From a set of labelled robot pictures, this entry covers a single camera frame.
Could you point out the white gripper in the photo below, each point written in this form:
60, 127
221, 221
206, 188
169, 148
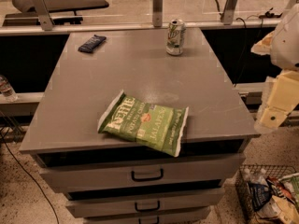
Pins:
287, 46

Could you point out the red snack bag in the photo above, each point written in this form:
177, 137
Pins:
278, 189

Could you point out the green white snack bag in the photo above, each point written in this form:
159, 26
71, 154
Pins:
291, 183

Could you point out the dark blue snack bag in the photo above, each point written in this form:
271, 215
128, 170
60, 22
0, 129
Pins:
260, 195

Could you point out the green jalapeno chip bag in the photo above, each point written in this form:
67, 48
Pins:
155, 126

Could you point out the yellow snack bag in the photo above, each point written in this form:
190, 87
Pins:
278, 208

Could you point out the green white soda can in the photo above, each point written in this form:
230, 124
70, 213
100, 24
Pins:
175, 37

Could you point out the water bottle in basket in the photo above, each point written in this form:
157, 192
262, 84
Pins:
255, 177

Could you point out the grey drawer cabinet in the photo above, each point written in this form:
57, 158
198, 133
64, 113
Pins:
93, 170

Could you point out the black bench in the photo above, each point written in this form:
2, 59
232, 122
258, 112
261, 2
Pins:
27, 12

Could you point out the clear plastic water bottle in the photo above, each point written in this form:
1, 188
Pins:
7, 90

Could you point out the right metal bracket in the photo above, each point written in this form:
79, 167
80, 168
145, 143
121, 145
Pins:
227, 15

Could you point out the metal bracket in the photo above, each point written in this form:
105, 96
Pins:
45, 20
227, 15
157, 13

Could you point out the wire basket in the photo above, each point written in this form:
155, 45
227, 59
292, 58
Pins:
243, 192

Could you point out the middle metal bracket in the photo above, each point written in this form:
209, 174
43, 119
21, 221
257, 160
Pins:
157, 13

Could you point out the black middle drawer handle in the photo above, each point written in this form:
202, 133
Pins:
147, 207

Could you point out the black drawer handle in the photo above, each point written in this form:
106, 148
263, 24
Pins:
147, 176
149, 220
147, 207

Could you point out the black top drawer handle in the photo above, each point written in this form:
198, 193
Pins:
147, 176

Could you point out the black bottom drawer handle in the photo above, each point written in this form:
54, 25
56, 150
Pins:
149, 220

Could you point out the left metal bracket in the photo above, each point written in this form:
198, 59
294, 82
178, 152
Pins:
45, 20

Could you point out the metal rail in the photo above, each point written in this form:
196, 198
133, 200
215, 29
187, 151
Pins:
68, 29

